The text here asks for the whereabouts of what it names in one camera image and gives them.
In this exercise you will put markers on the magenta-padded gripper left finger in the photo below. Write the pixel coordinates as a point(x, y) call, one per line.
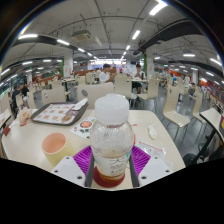
point(81, 158)

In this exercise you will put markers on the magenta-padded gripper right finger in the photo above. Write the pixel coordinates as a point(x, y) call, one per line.
point(141, 160)

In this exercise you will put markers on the clear white-capped drink bottle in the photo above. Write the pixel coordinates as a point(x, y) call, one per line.
point(111, 140)

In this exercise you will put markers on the yellow mug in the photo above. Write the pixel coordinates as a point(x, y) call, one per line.
point(58, 156)

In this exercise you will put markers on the colourful sticker sheet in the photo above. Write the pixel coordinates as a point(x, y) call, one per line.
point(81, 128)

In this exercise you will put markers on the small white packet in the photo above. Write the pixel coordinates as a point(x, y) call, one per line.
point(152, 131)

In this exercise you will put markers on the crumpled white napkin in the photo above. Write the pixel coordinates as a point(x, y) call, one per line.
point(80, 104)

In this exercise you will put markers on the dark food tray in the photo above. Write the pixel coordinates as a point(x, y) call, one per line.
point(50, 113)

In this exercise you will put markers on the beige chair with hole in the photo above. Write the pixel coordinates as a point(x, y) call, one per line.
point(98, 91)
point(53, 96)

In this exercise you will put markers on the food wrapper with fries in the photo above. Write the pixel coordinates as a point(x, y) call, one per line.
point(24, 116)

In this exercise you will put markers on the group of beige chairs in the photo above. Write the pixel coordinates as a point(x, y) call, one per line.
point(123, 87)

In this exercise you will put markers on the neighbouring beige table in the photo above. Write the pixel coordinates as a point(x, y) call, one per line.
point(210, 116)
point(4, 117)

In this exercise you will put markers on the person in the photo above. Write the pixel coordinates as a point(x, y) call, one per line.
point(15, 96)
point(138, 74)
point(104, 76)
point(25, 90)

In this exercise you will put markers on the ceiling air conditioner unit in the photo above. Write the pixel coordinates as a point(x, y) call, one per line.
point(81, 35)

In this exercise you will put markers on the ceiling lights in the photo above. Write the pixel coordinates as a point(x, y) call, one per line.
point(157, 7)

